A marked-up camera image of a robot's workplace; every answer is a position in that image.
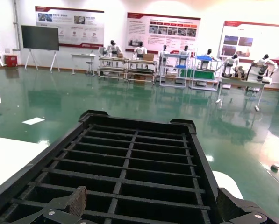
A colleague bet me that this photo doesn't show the black display board on stand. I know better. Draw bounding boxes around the black display board on stand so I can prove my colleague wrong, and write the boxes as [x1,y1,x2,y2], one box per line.
[21,25,60,73]

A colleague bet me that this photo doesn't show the wall poster with dark photos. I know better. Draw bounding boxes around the wall poster with dark photos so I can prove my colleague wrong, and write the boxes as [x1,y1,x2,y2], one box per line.
[220,20,279,63]

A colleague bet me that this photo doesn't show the white paper sheet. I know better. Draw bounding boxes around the white paper sheet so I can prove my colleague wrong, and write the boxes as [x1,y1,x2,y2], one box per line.
[21,117,45,126]

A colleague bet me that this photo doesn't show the grey wall pipe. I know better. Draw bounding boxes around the grey wall pipe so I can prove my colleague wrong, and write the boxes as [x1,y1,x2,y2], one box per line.
[12,0,22,51]

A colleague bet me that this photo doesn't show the small white table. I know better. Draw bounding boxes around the small white table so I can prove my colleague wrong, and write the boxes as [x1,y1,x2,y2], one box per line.
[70,53,97,76]

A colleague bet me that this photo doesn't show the wide red-trimmed wall poster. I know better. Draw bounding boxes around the wide red-trimmed wall poster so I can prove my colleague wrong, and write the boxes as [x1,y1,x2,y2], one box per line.
[35,6,105,49]

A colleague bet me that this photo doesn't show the white frame workbench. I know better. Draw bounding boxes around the white frame workbench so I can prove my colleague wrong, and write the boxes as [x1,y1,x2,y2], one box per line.
[98,56,129,82]
[126,58,157,84]

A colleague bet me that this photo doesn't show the long white table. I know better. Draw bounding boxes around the long white table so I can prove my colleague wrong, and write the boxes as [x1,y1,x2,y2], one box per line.
[215,77,268,112]

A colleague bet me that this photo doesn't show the black stool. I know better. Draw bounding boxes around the black stool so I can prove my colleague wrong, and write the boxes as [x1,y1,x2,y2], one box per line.
[85,61,96,77]

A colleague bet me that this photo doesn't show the red box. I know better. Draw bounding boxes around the red box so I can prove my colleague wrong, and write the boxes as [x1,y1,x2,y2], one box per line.
[4,54,19,68]

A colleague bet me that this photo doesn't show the wall poster with photo row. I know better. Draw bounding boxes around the wall poster with photo row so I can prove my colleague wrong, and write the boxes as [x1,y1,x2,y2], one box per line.
[127,12,201,56]

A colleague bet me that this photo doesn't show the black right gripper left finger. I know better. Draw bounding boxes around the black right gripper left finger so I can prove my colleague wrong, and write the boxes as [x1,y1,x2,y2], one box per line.
[3,186,87,224]

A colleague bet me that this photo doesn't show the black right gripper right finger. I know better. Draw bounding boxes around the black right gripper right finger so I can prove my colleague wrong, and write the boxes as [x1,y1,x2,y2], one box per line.
[217,188,279,224]

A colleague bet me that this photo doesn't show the black slotted container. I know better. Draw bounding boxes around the black slotted container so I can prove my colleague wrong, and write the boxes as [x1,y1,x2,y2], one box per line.
[0,110,226,224]

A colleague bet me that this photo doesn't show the white humanoid robot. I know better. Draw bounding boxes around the white humanoid robot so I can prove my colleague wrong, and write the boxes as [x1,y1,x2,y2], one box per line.
[106,40,123,58]
[203,48,216,59]
[159,44,171,68]
[178,45,192,56]
[252,54,278,83]
[132,42,150,60]
[222,54,240,77]

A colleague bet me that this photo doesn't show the white shelf rack blue top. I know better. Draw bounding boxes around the white shelf rack blue top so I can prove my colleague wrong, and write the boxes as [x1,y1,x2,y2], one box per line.
[188,55,222,92]

